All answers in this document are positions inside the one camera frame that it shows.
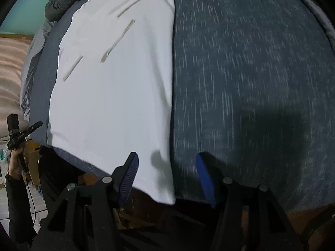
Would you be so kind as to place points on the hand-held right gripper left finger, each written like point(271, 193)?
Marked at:
point(129, 180)

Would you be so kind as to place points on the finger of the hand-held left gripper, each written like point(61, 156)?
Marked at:
point(32, 128)

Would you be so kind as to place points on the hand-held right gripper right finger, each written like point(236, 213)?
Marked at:
point(206, 180)

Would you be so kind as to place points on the white long-sleeved shirt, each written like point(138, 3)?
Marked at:
point(112, 91)

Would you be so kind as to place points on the person's left forearm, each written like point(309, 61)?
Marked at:
point(18, 209)

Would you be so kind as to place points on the person's left hand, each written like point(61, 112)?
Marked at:
point(14, 167)

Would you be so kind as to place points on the cardboard box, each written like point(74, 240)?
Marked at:
point(34, 162)

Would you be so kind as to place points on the pink curtain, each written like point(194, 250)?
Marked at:
point(10, 78)

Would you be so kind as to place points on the dark grey duvet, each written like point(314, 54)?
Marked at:
point(62, 2)

